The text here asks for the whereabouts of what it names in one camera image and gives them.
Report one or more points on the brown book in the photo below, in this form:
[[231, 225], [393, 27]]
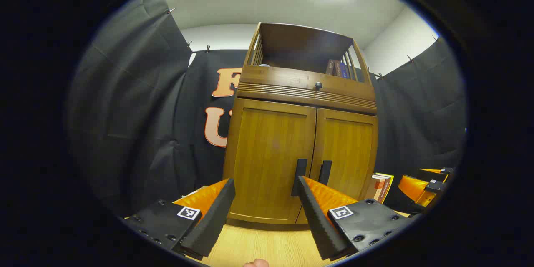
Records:
[[331, 67]]

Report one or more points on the blue book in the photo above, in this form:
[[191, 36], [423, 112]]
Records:
[[343, 70]]

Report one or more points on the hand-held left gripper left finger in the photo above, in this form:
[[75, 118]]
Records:
[[212, 217]]

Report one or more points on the black backdrop cloth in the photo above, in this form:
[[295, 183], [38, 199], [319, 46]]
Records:
[[137, 112]]

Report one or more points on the white orange book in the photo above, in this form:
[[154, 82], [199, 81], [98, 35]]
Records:
[[377, 187]]

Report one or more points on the wooden shoe cabinet door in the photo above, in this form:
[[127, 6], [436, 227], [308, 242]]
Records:
[[267, 150], [350, 146]]

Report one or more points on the wooden drawer with black knob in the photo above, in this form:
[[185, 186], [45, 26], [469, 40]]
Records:
[[283, 77]]

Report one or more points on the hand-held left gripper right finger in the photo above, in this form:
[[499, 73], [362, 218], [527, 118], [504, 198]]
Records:
[[317, 221]]

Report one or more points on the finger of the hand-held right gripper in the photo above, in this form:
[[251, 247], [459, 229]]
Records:
[[438, 172], [413, 190]]

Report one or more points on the wooden double-door shoe cabinet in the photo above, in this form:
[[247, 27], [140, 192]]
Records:
[[300, 41]]

